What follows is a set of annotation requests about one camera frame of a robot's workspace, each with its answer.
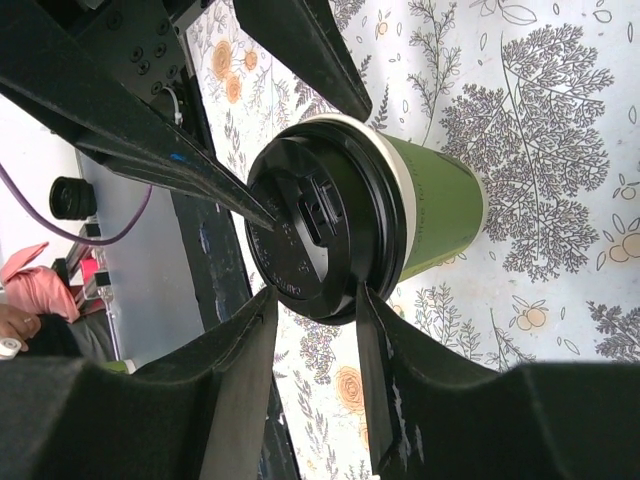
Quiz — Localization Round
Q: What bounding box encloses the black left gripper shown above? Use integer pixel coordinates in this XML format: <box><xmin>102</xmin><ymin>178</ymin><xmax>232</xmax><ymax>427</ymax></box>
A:
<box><xmin>1</xmin><ymin>0</ymin><xmax>276</xmax><ymax>229</ymax></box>

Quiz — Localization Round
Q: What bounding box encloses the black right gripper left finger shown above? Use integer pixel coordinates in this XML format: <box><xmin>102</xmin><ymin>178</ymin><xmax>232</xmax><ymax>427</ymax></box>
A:
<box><xmin>1</xmin><ymin>287</ymin><xmax>278</xmax><ymax>479</ymax></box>

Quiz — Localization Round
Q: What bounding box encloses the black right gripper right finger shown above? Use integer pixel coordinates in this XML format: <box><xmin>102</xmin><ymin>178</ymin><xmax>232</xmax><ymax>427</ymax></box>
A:
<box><xmin>356</xmin><ymin>287</ymin><xmax>639</xmax><ymax>479</ymax></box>

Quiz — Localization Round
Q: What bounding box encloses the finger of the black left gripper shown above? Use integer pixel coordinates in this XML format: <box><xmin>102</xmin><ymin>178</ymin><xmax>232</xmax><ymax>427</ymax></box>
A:
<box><xmin>234</xmin><ymin>0</ymin><xmax>373</xmax><ymax>121</ymax></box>

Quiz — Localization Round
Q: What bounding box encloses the black coffee cup lid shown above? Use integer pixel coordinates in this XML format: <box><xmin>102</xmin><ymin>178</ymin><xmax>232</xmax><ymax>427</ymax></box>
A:
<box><xmin>245</xmin><ymin>114</ymin><xmax>410</xmax><ymax>326</ymax></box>

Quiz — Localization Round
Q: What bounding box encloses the green paper coffee cup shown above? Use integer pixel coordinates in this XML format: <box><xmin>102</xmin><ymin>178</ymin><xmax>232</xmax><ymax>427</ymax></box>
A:
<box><xmin>308</xmin><ymin>113</ymin><xmax>487</xmax><ymax>281</ymax></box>

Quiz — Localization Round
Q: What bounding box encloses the person in pink sleeve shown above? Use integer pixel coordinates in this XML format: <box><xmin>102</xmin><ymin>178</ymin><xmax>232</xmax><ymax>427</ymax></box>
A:
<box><xmin>1</xmin><ymin>242</ymin><xmax>81</xmax><ymax>358</ymax></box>

